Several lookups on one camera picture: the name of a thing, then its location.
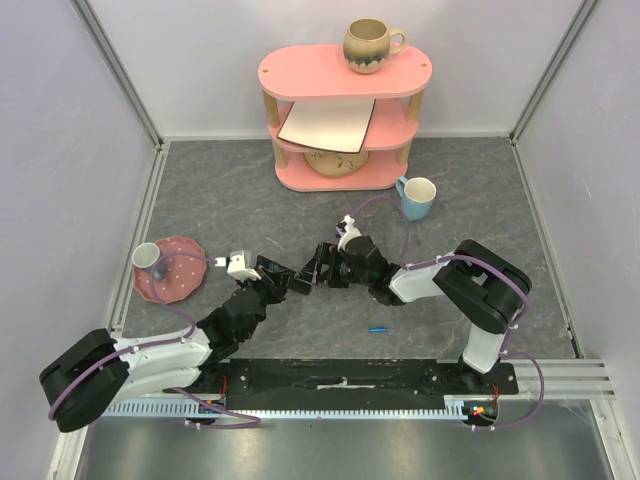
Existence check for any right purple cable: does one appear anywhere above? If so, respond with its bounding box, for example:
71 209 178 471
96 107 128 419
349 196 546 432

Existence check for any white black-edged board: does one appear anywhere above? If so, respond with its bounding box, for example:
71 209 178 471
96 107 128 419
277 98 376 154

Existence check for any purple cable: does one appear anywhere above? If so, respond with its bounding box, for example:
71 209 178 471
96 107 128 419
349 196 546 432
47 252 262 429

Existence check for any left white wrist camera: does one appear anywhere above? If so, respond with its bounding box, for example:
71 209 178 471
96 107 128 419
213 250 261 282

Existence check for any beige painted bowl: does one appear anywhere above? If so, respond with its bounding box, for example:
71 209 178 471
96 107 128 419
303 151 369 178

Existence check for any blue battery near base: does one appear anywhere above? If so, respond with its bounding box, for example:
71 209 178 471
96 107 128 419
368 326 388 334

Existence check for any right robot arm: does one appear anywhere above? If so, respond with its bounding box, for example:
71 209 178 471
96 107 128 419
300 235 532 394

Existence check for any light blue mug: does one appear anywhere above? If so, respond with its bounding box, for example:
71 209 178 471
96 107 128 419
396 177 437 222

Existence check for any slotted cable duct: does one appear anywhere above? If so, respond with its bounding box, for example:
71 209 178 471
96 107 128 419
102 396 468 421

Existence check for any beige ceramic mug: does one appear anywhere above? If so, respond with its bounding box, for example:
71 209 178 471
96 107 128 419
343 18 408 74

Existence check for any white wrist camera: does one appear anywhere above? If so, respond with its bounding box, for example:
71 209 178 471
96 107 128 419
336 214 361 251
213 250 261 282

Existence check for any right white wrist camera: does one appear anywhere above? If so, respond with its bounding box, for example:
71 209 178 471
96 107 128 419
336 214 361 251

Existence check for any black remote control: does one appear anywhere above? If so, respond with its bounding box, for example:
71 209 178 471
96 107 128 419
255 255 311 298

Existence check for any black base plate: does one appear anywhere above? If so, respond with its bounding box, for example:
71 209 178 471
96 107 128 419
185 359 519 408

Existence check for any pink three-tier shelf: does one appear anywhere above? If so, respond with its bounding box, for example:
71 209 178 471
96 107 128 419
258 44 432 192

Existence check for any pink polka-dot plate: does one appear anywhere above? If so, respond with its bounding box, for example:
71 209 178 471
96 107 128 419
133 236 207 304

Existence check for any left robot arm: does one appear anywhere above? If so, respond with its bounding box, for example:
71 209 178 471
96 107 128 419
39 278 288 433

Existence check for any grey white cup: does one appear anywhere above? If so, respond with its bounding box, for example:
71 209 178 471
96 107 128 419
131 242 161 274

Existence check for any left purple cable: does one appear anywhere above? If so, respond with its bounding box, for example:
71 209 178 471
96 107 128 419
47 252 262 429

